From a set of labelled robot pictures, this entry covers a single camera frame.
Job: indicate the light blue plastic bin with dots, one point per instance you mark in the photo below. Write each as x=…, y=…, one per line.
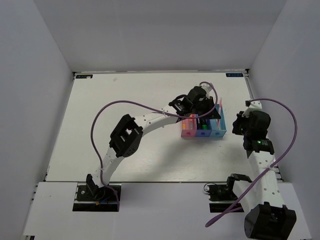
x=217, y=134

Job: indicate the black marker purple cap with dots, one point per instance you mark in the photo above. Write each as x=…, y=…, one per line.
x=199, y=125

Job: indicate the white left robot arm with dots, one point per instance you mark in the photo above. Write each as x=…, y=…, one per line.
x=127, y=134

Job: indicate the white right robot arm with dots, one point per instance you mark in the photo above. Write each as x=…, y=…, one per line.
x=267, y=216

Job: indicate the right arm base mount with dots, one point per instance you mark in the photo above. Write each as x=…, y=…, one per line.
x=221, y=196

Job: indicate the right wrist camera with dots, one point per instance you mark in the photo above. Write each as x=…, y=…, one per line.
x=252, y=105

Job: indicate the orange highlighter pink cap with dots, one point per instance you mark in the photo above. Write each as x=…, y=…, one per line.
x=185, y=124

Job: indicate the pink plastic bin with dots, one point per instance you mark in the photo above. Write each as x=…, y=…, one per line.
x=188, y=133

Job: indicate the blue-violet plastic bin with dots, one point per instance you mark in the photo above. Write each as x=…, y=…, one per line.
x=200, y=133

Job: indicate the orange capped clear highlighter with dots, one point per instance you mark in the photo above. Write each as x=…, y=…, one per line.
x=192, y=124

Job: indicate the left corner label sticker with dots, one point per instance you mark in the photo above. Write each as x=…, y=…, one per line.
x=84, y=76

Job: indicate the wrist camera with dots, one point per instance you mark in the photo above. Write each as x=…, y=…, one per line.
x=252, y=105
x=207, y=89

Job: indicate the right corner label sticker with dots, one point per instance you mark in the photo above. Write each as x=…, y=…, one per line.
x=234, y=75

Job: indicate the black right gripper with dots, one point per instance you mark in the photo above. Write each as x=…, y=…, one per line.
x=239, y=118

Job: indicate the thin pink pen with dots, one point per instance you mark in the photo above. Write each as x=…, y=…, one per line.
x=220, y=107

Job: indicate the corner label sticker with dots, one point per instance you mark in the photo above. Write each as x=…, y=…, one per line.
x=84, y=76
x=234, y=75

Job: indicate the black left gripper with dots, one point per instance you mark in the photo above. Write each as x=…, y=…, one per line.
x=210, y=103

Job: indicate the black marker green cap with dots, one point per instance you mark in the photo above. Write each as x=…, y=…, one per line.
x=204, y=124

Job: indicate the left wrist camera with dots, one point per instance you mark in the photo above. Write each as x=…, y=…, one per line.
x=207, y=89

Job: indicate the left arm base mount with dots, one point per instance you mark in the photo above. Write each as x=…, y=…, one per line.
x=90, y=197

